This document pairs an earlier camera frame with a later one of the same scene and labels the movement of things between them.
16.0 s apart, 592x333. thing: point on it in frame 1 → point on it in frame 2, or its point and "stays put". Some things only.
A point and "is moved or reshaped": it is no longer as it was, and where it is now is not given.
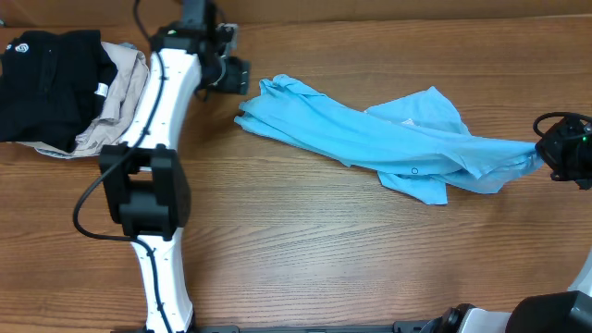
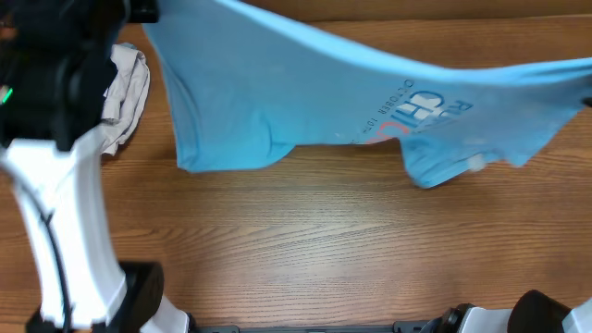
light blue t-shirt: [420, 145] is moved or reshaped
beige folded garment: [121, 101] stays put
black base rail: [422, 326] stays put
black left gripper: [238, 76] → [140, 9]
